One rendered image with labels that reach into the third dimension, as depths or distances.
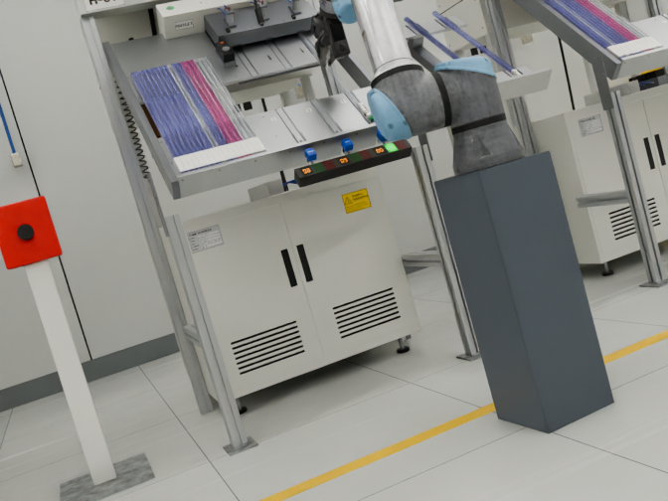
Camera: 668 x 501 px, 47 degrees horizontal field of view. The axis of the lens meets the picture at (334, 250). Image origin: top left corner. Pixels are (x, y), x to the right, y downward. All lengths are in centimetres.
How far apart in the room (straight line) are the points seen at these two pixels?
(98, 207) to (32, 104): 57
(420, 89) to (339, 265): 98
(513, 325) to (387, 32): 66
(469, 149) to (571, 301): 38
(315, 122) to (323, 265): 48
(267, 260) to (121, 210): 170
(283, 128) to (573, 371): 103
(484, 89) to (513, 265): 36
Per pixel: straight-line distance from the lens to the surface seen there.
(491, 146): 161
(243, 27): 253
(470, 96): 162
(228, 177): 208
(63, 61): 408
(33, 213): 213
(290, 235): 241
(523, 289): 160
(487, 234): 159
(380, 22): 168
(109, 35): 275
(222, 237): 236
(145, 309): 399
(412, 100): 160
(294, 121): 222
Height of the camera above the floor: 61
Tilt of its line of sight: 5 degrees down
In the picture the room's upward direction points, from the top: 16 degrees counter-clockwise
